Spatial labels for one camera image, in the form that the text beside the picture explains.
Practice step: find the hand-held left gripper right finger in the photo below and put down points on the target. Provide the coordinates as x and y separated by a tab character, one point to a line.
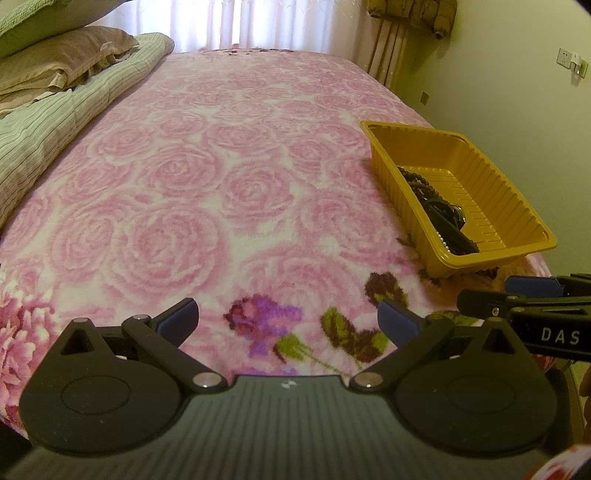
395	319

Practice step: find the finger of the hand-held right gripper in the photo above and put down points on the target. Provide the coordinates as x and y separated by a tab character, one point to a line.
531	286
485	302

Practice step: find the brown pillow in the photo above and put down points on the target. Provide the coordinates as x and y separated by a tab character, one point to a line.
55	60

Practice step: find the black smart band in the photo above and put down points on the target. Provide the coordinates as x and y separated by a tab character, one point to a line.
450	221

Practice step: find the yellow plastic tray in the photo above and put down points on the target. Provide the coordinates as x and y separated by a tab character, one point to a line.
489	184

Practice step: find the pink floral blanket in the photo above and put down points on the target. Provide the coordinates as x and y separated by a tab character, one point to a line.
207	175

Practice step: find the beige striped curtain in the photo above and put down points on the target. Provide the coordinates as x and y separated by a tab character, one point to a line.
390	55

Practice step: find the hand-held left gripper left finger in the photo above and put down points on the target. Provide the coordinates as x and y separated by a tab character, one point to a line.
182	318

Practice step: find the green striped quilt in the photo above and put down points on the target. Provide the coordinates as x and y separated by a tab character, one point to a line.
51	120

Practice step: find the red white floral cloth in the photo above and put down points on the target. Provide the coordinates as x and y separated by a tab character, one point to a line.
565	466

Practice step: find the white sheer curtain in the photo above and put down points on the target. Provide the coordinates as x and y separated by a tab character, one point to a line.
240	23

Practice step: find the green pillow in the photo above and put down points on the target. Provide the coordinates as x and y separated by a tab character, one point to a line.
41	23

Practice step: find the olive padded jacket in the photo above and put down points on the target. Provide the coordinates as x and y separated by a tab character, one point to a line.
411	14

